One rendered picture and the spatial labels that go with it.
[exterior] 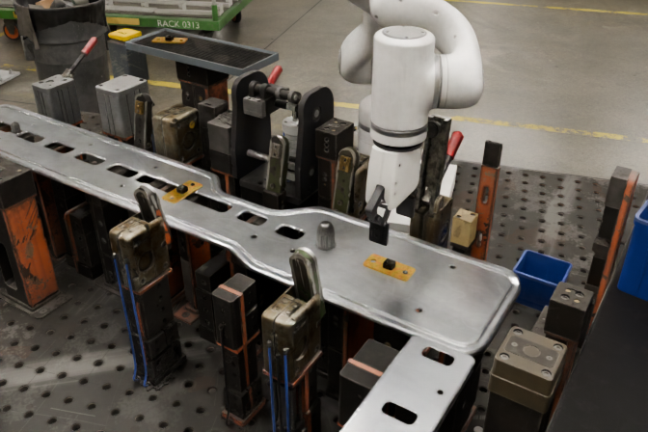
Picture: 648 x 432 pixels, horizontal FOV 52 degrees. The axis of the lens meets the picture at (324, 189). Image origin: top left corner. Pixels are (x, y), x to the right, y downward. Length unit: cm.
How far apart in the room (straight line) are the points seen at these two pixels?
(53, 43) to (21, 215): 258
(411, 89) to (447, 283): 35
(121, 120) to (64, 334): 49
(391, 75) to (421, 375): 41
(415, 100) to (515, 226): 96
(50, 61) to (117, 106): 251
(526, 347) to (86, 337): 94
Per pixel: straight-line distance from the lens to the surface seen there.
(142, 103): 155
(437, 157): 117
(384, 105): 94
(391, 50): 91
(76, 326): 156
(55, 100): 183
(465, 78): 94
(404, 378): 95
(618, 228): 111
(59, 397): 141
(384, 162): 97
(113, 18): 542
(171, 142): 151
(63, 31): 399
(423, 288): 109
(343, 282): 110
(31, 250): 156
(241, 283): 112
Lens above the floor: 168
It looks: 30 degrees down
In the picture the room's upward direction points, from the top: straight up
